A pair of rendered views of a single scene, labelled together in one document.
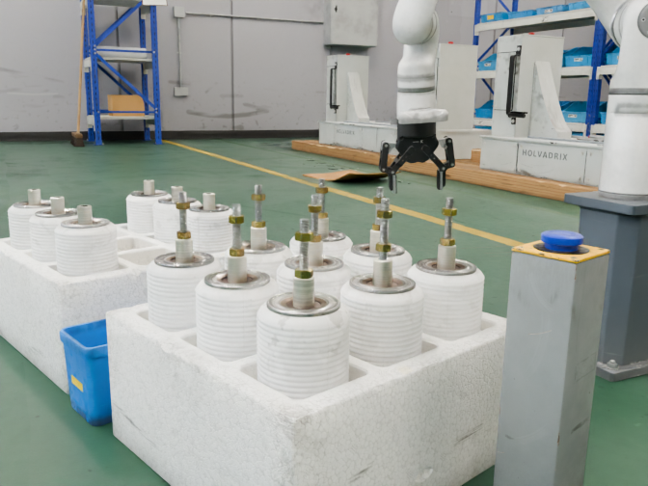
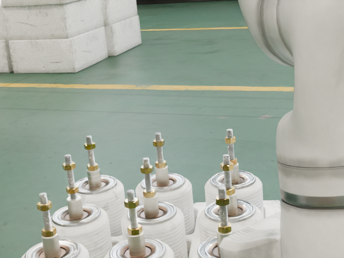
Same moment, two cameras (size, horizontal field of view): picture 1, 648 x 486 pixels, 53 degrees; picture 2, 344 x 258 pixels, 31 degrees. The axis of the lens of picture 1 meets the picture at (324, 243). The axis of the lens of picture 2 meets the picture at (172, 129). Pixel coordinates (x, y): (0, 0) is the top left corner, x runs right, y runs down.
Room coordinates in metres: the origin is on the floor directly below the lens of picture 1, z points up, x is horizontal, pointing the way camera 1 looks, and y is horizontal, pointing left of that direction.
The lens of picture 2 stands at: (1.50, -0.49, 0.65)
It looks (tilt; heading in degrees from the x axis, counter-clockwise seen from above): 17 degrees down; 141
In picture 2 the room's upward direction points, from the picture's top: 5 degrees counter-clockwise
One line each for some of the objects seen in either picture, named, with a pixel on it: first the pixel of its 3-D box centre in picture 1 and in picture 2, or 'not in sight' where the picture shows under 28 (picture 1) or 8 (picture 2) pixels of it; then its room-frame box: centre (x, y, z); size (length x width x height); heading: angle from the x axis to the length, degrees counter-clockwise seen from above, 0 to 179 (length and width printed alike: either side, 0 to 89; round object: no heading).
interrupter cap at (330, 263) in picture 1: (313, 263); (151, 213); (0.80, 0.01, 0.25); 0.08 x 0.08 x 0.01
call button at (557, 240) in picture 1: (561, 243); not in sight; (0.64, -0.24, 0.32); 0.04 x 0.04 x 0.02
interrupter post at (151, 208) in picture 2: (313, 254); (150, 205); (0.80, 0.01, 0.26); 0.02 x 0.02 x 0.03
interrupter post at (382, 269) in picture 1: (382, 273); (75, 207); (0.71, -0.07, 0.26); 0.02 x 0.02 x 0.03
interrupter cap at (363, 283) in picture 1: (382, 283); (76, 215); (0.71, -0.07, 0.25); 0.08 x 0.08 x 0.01
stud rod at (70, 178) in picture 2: (384, 231); (70, 178); (0.71, -0.07, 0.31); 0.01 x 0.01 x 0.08
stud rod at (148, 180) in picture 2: (314, 224); (148, 181); (0.80, 0.01, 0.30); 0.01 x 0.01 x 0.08
